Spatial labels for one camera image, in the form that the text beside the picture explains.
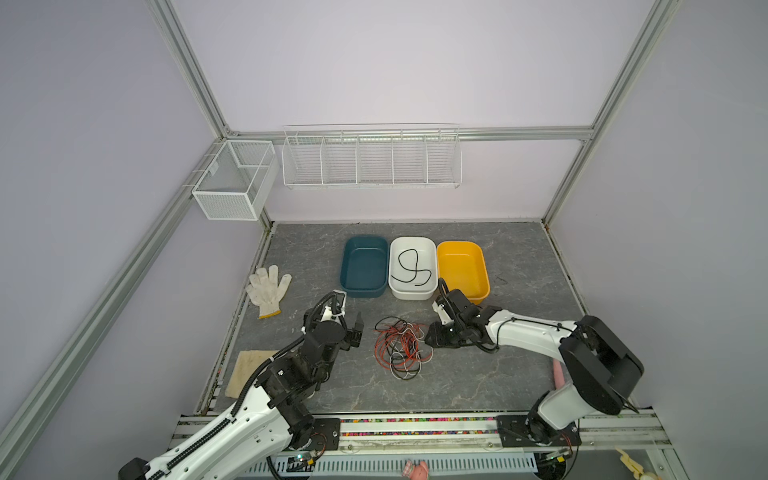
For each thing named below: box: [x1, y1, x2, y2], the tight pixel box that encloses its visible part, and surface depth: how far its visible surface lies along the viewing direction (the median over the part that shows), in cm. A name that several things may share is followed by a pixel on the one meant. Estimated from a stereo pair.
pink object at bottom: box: [402, 460, 429, 480], surface depth 68 cm
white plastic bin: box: [388, 236, 438, 301], surface depth 108 cm
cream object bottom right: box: [615, 448, 644, 480], surface depth 70 cm
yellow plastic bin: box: [437, 240, 491, 305], surface depth 107 cm
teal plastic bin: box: [340, 235, 389, 297], surface depth 107 cm
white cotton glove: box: [246, 264, 292, 319], surface depth 104 cm
